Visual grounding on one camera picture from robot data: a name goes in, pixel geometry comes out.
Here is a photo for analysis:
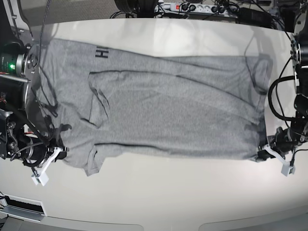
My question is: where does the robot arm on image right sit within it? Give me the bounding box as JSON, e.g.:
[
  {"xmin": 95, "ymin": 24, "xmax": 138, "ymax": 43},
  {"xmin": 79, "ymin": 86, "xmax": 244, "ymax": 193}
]
[{"xmin": 258, "ymin": 2, "xmax": 308, "ymax": 169}]

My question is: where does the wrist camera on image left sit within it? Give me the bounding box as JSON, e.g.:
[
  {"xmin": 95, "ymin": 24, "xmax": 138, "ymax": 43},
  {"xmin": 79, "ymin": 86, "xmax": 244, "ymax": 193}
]
[{"xmin": 31, "ymin": 173, "xmax": 49, "ymax": 186}]

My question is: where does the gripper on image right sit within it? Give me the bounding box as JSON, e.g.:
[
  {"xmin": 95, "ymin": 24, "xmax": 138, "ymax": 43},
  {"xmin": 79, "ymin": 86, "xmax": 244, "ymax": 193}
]
[{"xmin": 257, "ymin": 126, "xmax": 303, "ymax": 164}]

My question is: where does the black power adapter box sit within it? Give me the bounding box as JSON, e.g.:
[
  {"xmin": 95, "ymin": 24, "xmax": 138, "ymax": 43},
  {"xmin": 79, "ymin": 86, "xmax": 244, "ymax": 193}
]
[{"xmin": 238, "ymin": 7, "xmax": 273, "ymax": 28}]

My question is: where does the white power strip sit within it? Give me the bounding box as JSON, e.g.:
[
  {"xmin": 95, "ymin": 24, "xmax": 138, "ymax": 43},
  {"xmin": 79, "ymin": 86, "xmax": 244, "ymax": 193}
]
[{"xmin": 154, "ymin": 2, "xmax": 231, "ymax": 17}]

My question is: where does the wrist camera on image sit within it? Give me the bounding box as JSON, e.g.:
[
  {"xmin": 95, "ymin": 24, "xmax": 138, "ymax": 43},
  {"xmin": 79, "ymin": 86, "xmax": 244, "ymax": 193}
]
[
  {"xmin": 281, "ymin": 164, "xmax": 295, "ymax": 177},
  {"xmin": 31, "ymin": 173, "xmax": 49, "ymax": 186}
]

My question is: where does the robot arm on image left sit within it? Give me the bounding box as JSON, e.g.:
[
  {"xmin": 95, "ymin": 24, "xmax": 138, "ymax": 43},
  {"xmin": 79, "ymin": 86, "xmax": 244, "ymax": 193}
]
[{"xmin": 0, "ymin": 1, "xmax": 67, "ymax": 178}]

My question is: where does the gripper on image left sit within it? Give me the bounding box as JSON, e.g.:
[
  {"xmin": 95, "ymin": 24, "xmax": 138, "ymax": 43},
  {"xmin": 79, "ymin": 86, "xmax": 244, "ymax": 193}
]
[{"xmin": 21, "ymin": 141, "xmax": 69, "ymax": 169}]

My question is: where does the table cable grommet box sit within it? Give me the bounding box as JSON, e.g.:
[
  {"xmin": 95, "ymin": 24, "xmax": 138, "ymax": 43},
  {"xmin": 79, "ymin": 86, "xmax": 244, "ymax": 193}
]
[{"xmin": 0, "ymin": 194, "xmax": 47, "ymax": 222}]

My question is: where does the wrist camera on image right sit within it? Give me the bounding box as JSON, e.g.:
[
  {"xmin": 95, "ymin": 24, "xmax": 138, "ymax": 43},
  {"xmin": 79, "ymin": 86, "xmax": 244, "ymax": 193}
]
[{"xmin": 281, "ymin": 164, "xmax": 295, "ymax": 177}]

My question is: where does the grey t-shirt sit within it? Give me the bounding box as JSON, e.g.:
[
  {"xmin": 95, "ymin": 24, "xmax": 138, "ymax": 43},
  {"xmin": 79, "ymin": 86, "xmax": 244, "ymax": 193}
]
[{"xmin": 35, "ymin": 39, "xmax": 271, "ymax": 176}]

